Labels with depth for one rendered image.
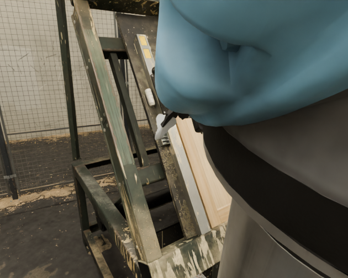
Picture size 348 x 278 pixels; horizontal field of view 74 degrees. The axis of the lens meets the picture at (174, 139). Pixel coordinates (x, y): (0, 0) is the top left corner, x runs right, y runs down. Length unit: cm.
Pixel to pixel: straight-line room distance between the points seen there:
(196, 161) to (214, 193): 17
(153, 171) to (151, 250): 31
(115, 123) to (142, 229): 40
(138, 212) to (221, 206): 41
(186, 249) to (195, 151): 42
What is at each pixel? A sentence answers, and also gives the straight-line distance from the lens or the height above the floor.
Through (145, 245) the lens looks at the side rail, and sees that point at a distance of 90.
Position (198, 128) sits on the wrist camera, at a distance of 54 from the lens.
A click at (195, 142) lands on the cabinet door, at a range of 111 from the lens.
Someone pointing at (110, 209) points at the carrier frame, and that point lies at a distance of 139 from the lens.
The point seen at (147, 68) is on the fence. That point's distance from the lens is 113.
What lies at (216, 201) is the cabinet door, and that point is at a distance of 111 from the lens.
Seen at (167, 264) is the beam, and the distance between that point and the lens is 94.
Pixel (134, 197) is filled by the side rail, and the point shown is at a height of 110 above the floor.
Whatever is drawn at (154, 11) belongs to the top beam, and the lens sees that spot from 139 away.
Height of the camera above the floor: 157
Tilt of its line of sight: 18 degrees down
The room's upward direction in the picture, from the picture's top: straight up
